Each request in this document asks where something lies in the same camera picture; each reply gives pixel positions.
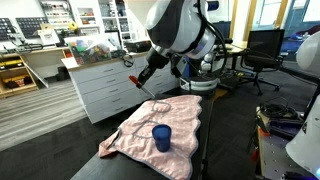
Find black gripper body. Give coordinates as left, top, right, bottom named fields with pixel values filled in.
left=141, top=48, right=172, bottom=80

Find blue plastic cup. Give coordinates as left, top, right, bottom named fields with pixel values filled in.
left=151, top=124, right=173, bottom=153

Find black headphones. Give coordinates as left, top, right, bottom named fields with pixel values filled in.
left=119, top=49, right=135, bottom=68

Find black desktop device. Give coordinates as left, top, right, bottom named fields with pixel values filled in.
left=124, top=39, right=154, bottom=54

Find white drawer cabinet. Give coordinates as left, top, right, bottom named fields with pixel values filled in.
left=68, top=49, right=181, bottom=124

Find white mobile robot blue head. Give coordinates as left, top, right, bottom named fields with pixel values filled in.
left=179, top=0, right=222, bottom=96

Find pink dotted bib cloth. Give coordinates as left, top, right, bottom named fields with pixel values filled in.
left=98, top=94, right=203, bottom=180

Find clear bin of coloured items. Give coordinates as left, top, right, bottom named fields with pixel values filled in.
left=64, top=34, right=113, bottom=66

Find dark desk monitor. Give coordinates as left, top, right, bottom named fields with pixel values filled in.
left=213, top=21, right=232, bottom=40

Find white paper sheet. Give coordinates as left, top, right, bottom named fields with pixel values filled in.
left=60, top=56, right=80, bottom=70

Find wooden workbench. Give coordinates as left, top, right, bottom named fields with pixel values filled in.
left=0, top=46, right=72, bottom=100

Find white leaning board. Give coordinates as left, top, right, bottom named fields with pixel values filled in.
left=23, top=61, right=50, bottom=89

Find black mesh office chair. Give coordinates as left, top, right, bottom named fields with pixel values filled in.
left=241, top=29, right=286, bottom=96

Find black tool pegboard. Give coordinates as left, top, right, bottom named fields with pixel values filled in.
left=15, top=16, right=50, bottom=40

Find metal breadboard robot table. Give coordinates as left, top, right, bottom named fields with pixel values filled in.
left=255, top=126, right=320, bottom=180

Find white picture frame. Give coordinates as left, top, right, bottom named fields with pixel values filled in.
left=37, top=28, right=61, bottom=46

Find wall parts shelf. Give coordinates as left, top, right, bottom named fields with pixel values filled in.
left=39, top=0, right=75, bottom=30

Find black cable bundle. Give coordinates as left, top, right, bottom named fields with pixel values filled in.
left=258, top=100, right=300, bottom=122

